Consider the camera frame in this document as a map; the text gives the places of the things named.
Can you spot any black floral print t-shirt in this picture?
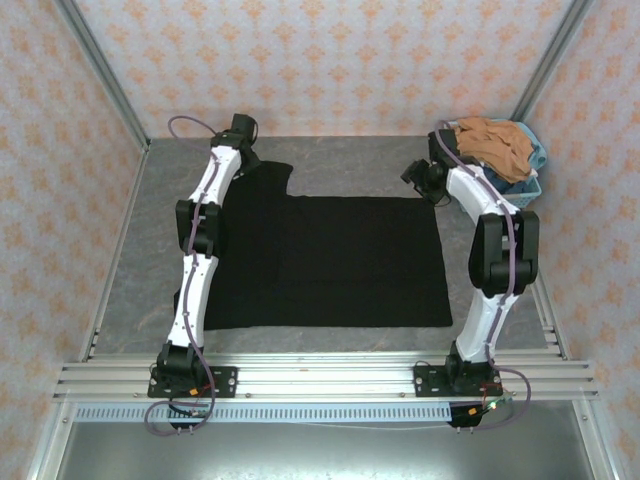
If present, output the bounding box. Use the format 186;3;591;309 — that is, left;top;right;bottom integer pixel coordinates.
172;160;455;331

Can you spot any dark blue t-shirt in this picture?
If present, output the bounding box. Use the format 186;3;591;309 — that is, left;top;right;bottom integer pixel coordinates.
482;167;526;194

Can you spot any tan orange t-shirt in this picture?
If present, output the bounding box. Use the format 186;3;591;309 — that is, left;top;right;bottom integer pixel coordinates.
457;116;534;184

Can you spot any blue plastic basket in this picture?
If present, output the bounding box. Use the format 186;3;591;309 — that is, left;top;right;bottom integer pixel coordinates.
439;118;544;209

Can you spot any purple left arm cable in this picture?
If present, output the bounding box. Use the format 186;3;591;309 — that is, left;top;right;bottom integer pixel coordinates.
144;115;236;436

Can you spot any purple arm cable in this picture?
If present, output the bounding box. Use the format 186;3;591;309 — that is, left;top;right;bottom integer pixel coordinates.
432;119;531;432
144;115;236;436

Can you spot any aluminium corner post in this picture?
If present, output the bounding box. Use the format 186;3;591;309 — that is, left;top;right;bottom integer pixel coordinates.
53;0;152;152
509;0;592;127

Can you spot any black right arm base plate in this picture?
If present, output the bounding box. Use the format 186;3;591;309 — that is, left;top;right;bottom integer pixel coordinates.
413;363;504;399

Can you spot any aluminium mounting rail beam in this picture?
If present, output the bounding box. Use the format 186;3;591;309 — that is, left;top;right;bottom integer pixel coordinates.
52;355;599;402

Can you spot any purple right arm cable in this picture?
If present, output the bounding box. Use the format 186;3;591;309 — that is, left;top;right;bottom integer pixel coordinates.
432;119;531;432

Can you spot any grey slotted cable duct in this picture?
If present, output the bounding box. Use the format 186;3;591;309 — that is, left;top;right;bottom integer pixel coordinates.
74;403;454;423

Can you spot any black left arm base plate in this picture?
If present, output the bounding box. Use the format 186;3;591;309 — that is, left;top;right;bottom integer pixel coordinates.
147;366;239;400

